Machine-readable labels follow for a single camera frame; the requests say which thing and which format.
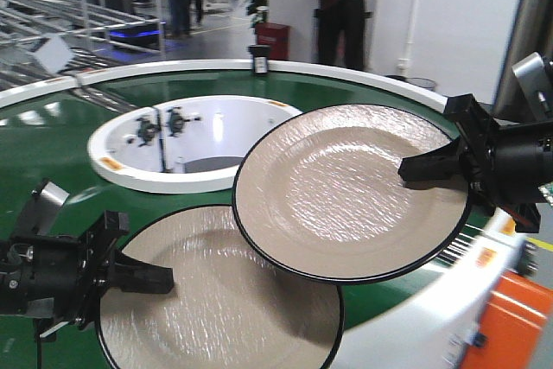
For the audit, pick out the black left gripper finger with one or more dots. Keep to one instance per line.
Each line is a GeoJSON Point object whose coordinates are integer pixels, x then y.
{"type": "Point", "coordinates": [134, 276]}

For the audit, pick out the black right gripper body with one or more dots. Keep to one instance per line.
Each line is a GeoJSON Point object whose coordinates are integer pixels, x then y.
{"type": "Point", "coordinates": [510, 164]}

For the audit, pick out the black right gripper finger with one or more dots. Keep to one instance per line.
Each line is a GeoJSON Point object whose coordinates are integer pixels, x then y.
{"type": "Point", "coordinates": [438, 164]}

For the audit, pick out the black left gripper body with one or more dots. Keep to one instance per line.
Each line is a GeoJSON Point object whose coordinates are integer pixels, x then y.
{"type": "Point", "coordinates": [50, 279]}

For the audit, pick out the beige plate black-rimmed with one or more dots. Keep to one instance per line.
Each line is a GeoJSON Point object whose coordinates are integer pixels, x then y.
{"type": "Point", "coordinates": [320, 195]}
{"type": "Point", "coordinates": [229, 307]}

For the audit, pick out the white outer conveyor rim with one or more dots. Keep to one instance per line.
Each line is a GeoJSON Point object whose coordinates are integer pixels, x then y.
{"type": "Point", "coordinates": [414, 321]}

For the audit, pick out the red fire equipment box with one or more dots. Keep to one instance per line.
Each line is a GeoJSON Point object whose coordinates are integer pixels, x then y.
{"type": "Point", "coordinates": [276, 36]}

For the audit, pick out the person in maroon sweater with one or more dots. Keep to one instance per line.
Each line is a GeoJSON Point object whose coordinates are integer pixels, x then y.
{"type": "Point", "coordinates": [346, 19]}

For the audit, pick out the black sensor box on rim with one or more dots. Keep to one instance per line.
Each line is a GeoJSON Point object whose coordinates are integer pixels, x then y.
{"type": "Point", "coordinates": [259, 58]}

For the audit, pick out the white control box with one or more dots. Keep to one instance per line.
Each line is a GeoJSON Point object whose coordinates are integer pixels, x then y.
{"type": "Point", "coordinates": [52, 53]}

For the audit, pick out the blue-lit mobile robot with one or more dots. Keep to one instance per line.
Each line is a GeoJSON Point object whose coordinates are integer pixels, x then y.
{"type": "Point", "coordinates": [141, 36]}

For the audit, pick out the metal roller rack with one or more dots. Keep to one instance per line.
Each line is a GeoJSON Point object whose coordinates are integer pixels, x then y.
{"type": "Point", "coordinates": [82, 24]}

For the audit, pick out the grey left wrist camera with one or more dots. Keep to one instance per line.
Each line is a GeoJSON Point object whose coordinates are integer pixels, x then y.
{"type": "Point", "coordinates": [40, 211]}

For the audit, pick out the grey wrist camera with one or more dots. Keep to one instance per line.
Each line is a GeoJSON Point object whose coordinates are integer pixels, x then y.
{"type": "Point", "coordinates": [534, 75]}
{"type": "Point", "coordinates": [40, 211]}

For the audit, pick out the wire mesh waste bin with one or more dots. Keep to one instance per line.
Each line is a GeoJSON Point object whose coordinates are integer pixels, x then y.
{"type": "Point", "coordinates": [423, 83]}

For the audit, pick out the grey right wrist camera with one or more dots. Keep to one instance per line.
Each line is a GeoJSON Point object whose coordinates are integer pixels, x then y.
{"type": "Point", "coordinates": [534, 75]}

